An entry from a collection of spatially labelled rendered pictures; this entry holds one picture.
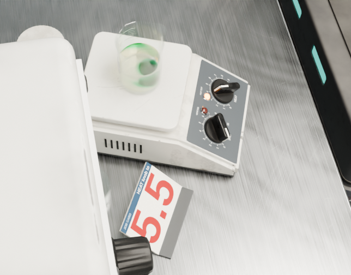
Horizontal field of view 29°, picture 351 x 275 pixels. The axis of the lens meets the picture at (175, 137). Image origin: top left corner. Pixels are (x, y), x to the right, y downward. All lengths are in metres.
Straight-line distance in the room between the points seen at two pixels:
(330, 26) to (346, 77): 0.13
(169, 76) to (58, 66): 0.62
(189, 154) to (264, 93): 0.16
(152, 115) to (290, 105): 0.21
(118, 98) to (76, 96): 0.61
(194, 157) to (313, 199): 0.16
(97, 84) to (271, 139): 0.23
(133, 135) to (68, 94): 0.61
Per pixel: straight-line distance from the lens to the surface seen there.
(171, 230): 0.80
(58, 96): 0.17
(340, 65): 1.45
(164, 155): 0.81
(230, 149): 0.81
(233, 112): 0.84
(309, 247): 0.82
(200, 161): 0.81
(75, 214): 0.16
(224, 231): 0.81
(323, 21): 1.52
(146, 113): 0.77
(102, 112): 0.77
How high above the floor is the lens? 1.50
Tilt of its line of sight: 60 degrees down
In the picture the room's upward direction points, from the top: 5 degrees clockwise
